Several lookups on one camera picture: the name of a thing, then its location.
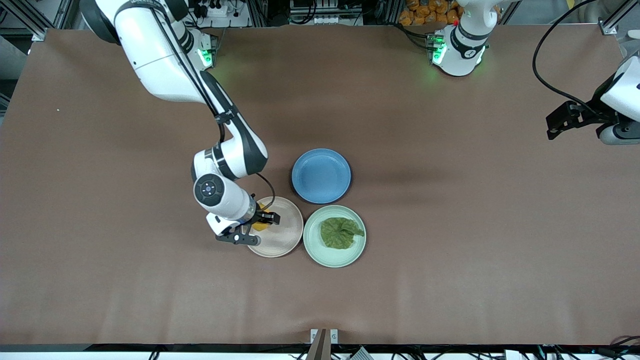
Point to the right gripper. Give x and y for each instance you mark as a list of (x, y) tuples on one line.
[(257, 216)]

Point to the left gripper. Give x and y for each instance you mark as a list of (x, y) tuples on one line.
[(589, 116)]

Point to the yellow lemon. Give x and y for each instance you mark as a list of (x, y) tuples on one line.
[(261, 227)]

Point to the green lettuce leaf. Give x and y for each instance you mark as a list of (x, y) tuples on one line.
[(337, 235)]

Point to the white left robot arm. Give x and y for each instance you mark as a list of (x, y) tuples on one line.
[(457, 50)]

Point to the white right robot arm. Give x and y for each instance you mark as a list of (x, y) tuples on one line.
[(155, 60)]

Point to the pink beige plate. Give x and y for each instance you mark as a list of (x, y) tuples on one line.
[(285, 235)]

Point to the mint green plate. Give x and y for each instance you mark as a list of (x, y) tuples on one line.
[(315, 252)]

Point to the blue plate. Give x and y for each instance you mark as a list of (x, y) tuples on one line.
[(321, 176)]

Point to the orange packaged goods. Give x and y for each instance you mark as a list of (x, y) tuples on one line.
[(425, 12)]

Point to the white power strip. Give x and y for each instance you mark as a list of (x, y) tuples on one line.
[(220, 12)]

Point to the black control equipment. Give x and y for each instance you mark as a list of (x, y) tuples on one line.
[(370, 10)]

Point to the aluminium frame profile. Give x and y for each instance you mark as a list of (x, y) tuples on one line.
[(39, 35), (609, 27)]

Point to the camera mount bracket with post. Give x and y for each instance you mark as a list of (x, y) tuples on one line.
[(320, 345)]

